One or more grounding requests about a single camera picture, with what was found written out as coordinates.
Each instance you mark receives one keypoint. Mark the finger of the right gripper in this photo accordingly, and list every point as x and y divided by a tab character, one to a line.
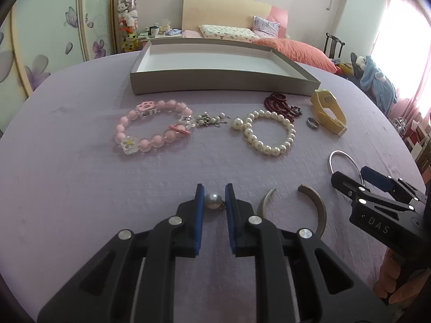
350	188
399	189

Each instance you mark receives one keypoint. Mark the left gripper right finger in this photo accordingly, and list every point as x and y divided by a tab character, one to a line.
298	277

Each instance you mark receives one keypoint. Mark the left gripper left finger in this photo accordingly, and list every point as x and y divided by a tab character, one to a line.
132	277

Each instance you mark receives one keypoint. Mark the thin silver bangle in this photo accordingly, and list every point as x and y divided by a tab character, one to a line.
338	160

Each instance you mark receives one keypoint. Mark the grey cuff bangle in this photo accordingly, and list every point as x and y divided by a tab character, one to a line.
312	195

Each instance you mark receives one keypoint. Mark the yellow wrist watch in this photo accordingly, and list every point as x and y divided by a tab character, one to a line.
328	112

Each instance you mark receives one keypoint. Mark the pearl earring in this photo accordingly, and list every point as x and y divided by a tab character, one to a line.
214	201

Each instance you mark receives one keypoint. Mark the small pearl charm cluster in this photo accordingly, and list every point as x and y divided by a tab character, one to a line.
205	120

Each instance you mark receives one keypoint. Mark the blue garment pile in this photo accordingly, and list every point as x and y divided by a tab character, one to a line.
373	82

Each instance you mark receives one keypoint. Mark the dark wooden chair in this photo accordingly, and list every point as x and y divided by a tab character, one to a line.
333	46

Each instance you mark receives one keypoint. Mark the lilac patterned small pillow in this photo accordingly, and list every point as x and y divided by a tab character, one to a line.
264	28

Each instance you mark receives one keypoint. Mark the floral white pillow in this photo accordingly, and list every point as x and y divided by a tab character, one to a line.
228	33

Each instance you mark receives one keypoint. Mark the grey cardboard tray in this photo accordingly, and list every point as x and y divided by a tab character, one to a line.
167	65

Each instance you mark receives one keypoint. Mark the cream headboard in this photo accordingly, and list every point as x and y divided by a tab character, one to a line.
232	13

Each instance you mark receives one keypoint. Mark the sliding wardrobe with flowers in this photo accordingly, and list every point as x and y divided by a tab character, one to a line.
41	37

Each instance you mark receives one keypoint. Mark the clear tube of plush toys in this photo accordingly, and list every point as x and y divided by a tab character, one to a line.
127	17

